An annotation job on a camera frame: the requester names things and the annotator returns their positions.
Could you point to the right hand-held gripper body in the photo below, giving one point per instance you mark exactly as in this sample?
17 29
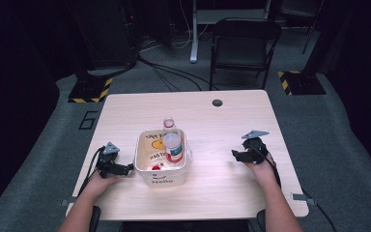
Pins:
254 148

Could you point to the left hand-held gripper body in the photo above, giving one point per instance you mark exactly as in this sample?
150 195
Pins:
107 158

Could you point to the white printed plastic bin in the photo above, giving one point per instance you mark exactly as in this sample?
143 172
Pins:
159 175

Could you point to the clear plastic bottle red label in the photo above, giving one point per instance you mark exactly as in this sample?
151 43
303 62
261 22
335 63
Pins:
173 145

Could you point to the person's right hand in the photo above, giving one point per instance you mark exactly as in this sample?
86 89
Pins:
262 172

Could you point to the person's left hand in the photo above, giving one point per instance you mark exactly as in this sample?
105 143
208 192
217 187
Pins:
99 184

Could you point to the black chair armrest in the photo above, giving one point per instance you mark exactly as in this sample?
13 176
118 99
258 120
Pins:
94 219
261 220

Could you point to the black folding chair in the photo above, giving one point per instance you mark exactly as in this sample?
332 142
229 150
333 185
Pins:
243 45

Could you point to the dark cabinet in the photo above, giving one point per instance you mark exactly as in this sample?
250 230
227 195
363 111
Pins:
106 32

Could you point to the grey metal table bracket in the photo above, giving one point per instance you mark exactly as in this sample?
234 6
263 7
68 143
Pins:
67 202
302 197

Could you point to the black yellow striped base plate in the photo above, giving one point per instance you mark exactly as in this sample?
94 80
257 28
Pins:
302 83
90 92

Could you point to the white desk frame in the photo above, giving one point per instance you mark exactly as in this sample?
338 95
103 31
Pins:
194 32

